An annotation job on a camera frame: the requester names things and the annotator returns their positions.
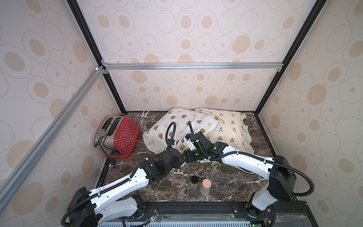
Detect white brown bear pillow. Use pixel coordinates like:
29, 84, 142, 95
141, 107, 220, 154

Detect cream teddy bear pillow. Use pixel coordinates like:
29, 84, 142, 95
195, 108, 254, 154

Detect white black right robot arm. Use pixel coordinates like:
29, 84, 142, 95
184, 140, 315, 217

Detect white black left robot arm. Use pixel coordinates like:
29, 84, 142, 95
60, 148, 185, 227

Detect black lid small jar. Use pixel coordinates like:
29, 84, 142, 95
190, 175, 199, 190

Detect pink lid clear jar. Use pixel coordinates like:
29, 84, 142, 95
199, 179, 212, 196

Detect red polka dot toaster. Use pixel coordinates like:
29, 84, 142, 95
94, 114, 140, 159

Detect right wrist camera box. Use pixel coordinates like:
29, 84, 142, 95
185, 131, 213, 153

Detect horizontal aluminium frame bar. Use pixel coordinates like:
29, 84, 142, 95
97, 62, 284, 72

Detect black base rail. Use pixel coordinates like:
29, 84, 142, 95
144, 201, 313, 219

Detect left diagonal aluminium frame bar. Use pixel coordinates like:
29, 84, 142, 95
1, 66, 105, 212

